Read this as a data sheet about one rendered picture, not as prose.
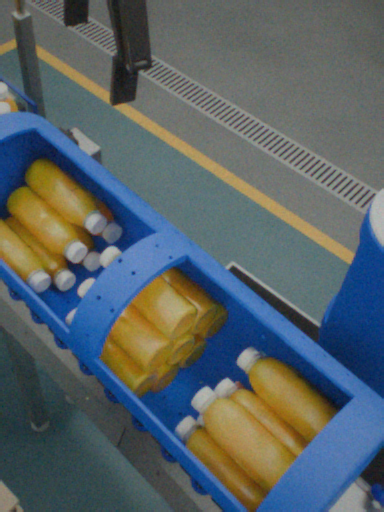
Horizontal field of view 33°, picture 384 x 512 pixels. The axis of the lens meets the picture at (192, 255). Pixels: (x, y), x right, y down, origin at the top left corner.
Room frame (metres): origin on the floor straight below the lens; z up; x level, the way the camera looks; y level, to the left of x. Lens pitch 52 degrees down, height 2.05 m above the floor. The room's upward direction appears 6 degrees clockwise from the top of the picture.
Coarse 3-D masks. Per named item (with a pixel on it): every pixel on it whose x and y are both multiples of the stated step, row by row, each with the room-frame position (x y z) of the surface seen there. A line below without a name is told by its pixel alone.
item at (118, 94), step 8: (112, 56) 0.58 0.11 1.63; (112, 64) 0.58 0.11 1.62; (112, 72) 0.58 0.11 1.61; (120, 72) 0.58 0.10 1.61; (112, 80) 0.58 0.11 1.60; (120, 80) 0.58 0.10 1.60; (112, 88) 0.58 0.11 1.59; (120, 88) 0.59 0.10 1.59; (128, 88) 0.59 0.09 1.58; (112, 96) 0.58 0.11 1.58; (120, 96) 0.59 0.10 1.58; (128, 96) 0.59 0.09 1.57; (112, 104) 0.58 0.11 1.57
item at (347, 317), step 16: (368, 208) 0.99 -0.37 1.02; (368, 224) 0.94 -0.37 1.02; (368, 240) 0.92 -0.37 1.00; (368, 256) 0.90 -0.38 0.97; (352, 272) 0.92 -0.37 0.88; (368, 272) 0.88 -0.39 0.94; (352, 288) 0.90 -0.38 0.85; (368, 288) 0.86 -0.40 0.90; (336, 304) 0.93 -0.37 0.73; (352, 304) 0.88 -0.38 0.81; (368, 304) 0.85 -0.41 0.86; (336, 320) 0.90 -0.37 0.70; (352, 320) 0.87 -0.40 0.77; (368, 320) 0.84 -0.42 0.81; (320, 336) 0.94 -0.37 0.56; (336, 336) 0.88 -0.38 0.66; (352, 336) 0.85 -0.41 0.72; (368, 336) 0.83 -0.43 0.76; (336, 352) 0.87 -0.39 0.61; (352, 352) 0.84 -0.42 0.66; (368, 352) 0.82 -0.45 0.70; (352, 368) 0.83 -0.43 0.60; (368, 368) 0.82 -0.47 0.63; (368, 384) 0.81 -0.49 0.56
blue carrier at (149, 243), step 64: (0, 128) 0.89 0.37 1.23; (0, 192) 0.89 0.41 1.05; (128, 192) 0.80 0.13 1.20; (128, 256) 0.63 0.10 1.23; (192, 256) 0.65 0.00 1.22; (64, 320) 0.64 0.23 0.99; (256, 320) 0.63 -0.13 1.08; (192, 384) 0.56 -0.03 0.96; (320, 384) 0.53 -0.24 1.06; (320, 448) 0.35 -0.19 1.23
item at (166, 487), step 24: (0, 312) 0.73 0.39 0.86; (24, 336) 0.67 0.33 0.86; (48, 360) 0.62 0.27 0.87; (72, 384) 0.57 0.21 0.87; (96, 408) 0.53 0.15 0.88; (120, 432) 0.48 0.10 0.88; (144, 456) 0.44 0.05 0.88; (168, 480) 0.40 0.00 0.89; (192, 504) 0.36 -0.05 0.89; (336, 504) 0.38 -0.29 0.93; (360, 504) 0.38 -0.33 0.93
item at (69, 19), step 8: (64, 0) 0.69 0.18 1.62; (72, 0) 0.70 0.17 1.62; (80, 0) 0.70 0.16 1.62; (88, 0) 0.71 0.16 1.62; (64, 8) 0.70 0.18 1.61; (72, 8) 0.70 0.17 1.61; (80, 8) 0.70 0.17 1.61; (64, 16) 0.70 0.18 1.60; (72, 16) 0.70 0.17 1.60; (80, 16) 0.71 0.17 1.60; (72, 24) 0.70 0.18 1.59
